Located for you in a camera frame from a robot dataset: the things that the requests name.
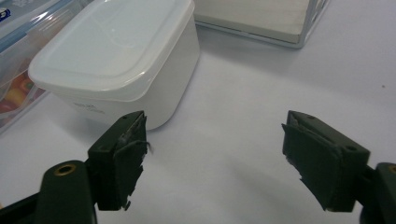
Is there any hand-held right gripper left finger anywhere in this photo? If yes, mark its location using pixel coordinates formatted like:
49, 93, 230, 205
87, 110, 153, 212

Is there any clear container with blue-clip lid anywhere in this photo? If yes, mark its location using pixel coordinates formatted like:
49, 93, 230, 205
0, 0, 94, 134

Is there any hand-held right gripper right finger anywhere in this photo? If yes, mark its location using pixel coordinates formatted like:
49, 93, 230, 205
281, 110, 372, 213

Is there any white wire basket rack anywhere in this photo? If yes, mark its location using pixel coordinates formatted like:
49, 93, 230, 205
192, 0, 332, 49

